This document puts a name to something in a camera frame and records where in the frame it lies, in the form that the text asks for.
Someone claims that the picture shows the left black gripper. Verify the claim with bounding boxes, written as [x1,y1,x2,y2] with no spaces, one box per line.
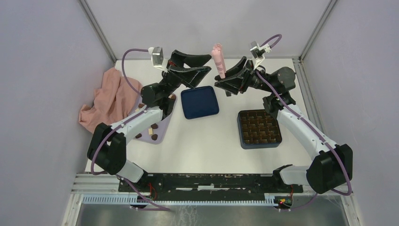
[160,50,212,99]

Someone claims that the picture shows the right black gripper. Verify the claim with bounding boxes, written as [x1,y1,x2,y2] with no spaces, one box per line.
[215,56,276,95]

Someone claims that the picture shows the pink handled tongs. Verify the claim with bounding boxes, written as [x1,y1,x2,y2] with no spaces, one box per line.
[211,43,226,79]

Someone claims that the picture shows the lilac tray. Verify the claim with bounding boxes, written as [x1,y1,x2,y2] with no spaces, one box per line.
[124,95,172,144]

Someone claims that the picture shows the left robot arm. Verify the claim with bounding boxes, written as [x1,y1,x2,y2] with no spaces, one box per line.
[87,47,212,192]

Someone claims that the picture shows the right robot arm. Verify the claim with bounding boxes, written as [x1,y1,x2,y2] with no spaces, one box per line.
[215,57,353,196]

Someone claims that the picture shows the blue chocolate box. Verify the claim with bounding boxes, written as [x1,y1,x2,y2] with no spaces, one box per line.
[237,109,282,150]

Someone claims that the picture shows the dark blue box lid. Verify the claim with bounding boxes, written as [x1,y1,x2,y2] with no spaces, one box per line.
[181,86,219,120]

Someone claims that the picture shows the pink cloth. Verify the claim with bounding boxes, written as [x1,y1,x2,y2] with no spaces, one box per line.
[79,68,143,133]

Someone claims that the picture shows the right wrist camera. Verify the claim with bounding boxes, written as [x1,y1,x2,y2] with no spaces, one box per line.
[250,41,271,69]

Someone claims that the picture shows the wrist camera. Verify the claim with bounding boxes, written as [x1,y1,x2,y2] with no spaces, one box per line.
[148,47,168,71]
[250,41,271,69]

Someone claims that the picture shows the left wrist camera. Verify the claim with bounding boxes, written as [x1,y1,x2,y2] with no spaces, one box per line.
[148,47,168,71]

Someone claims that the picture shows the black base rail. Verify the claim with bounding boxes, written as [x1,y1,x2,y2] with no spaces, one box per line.
[117,173,303,201]

